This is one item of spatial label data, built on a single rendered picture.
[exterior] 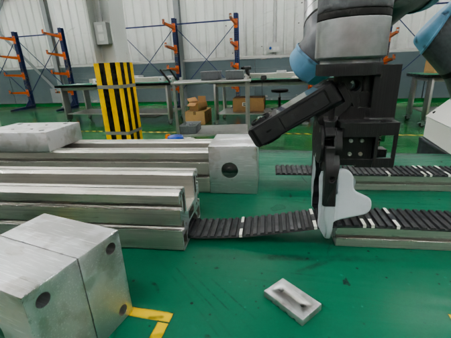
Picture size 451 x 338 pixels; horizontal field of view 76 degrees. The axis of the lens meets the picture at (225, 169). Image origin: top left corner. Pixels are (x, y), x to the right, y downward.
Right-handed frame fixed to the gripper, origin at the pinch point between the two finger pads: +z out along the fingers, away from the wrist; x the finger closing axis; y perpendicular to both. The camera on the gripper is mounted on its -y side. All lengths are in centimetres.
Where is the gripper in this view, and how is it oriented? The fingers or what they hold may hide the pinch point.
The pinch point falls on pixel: (317, 217)
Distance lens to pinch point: 42.6
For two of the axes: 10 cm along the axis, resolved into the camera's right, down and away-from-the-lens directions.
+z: 0.4, 9.4, 3.4
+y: 9.9, 0.1, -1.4
